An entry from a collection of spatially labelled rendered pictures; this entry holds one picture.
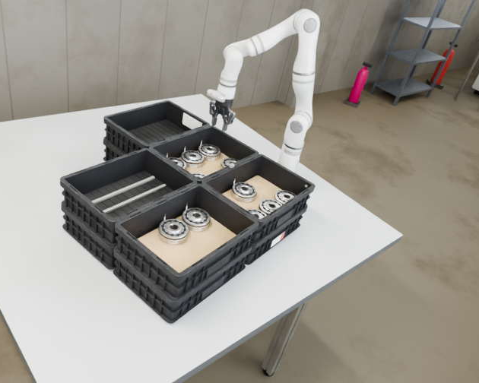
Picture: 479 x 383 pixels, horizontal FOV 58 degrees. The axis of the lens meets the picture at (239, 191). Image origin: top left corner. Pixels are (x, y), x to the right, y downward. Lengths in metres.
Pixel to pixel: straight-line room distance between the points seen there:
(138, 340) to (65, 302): 0.27
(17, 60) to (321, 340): 2.60
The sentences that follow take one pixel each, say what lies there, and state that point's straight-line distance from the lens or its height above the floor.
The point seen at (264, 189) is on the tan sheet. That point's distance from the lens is 1.86.
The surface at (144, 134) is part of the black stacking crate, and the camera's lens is 2.10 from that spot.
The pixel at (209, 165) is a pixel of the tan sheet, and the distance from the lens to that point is 1.94.
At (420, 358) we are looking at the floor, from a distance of 2.69.
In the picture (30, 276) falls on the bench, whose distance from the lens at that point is 1.58.
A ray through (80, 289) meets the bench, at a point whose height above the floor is 0.70.
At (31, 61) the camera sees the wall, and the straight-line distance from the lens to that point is 3.35.
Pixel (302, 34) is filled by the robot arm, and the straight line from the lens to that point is 1.78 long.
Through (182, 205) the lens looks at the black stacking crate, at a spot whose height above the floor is 0.87.
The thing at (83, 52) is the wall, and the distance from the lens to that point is 3.46.
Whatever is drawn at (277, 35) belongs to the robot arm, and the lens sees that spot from 1.80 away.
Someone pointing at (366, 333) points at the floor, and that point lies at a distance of 2.63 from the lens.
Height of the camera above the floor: 1.85
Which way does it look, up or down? 34 degrees down
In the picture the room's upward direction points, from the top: 14 degrees clockwise
